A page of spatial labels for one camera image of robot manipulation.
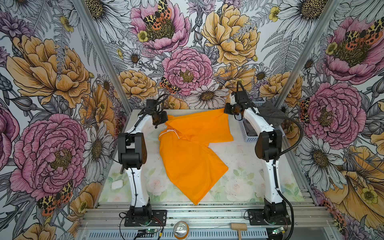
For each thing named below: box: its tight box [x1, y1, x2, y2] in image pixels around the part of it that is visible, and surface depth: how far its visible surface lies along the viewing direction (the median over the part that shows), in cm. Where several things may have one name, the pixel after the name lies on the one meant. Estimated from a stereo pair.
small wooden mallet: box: [231, 223, 248, 240], surface depth 72 cm
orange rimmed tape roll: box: [173, 221, 190, 240], surface depth 63 cm
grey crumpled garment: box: [258, 101, 286, 129], surface depth 113 cm
